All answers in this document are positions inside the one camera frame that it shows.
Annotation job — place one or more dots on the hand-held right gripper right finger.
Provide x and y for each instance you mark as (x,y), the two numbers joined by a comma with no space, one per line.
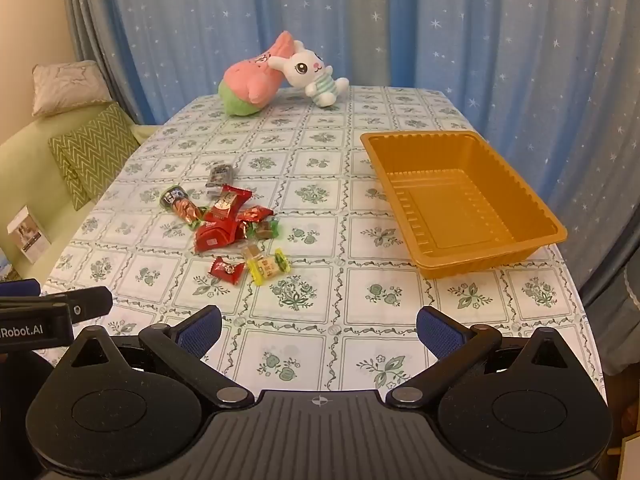
(440,334)

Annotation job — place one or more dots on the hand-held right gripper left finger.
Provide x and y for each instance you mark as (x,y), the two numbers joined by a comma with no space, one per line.
(199,332)

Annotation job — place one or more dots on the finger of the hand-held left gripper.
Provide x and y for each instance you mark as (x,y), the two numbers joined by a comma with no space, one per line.
(20,288)
(90,302)

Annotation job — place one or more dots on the small red orange snack packet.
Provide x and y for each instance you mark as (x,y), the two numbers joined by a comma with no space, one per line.
(255,215)

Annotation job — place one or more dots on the red snack packet beige centre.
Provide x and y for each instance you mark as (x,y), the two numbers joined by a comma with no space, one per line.
(226,205)

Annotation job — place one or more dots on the orange plastic tray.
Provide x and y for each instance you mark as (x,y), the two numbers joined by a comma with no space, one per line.
(465,200)

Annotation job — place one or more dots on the white cardboard box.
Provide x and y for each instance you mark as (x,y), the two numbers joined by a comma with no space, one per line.
(29,232)

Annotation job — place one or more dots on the small red wrapped candy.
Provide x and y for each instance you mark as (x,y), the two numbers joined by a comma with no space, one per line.
(227,270)

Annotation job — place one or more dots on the large plain red snack packet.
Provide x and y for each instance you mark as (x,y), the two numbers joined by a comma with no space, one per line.
(215,238)

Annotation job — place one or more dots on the yellow-green wrapped candy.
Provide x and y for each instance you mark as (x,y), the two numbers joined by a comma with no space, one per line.
(270,265)

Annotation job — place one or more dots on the light green sofa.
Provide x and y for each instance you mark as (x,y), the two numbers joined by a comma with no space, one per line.
(30,170)

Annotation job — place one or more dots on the green wrapped candy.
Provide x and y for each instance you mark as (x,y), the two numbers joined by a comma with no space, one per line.
(263,230)

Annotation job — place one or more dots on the green-rimmed dark snack packet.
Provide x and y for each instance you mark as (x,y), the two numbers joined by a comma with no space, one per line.
(172,196)

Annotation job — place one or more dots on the green zigzag pillow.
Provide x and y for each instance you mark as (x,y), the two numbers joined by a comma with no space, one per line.
(95,145)

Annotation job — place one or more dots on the dark grey snack packet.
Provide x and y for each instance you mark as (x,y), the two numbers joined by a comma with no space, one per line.
(220,175)

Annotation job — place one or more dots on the green floral tablecloth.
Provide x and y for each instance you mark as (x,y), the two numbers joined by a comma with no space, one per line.
(320,200)

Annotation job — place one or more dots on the beige pillow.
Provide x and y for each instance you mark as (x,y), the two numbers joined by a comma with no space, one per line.
(67,85)

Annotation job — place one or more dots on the pink star plush toy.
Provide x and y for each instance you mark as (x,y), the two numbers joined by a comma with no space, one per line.
(250,77)

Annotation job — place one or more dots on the white bunny plush toy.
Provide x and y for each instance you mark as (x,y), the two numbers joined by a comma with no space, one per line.
(310,72)

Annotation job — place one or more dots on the blue star-print curtain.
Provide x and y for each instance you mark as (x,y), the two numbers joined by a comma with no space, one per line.
(450,35)

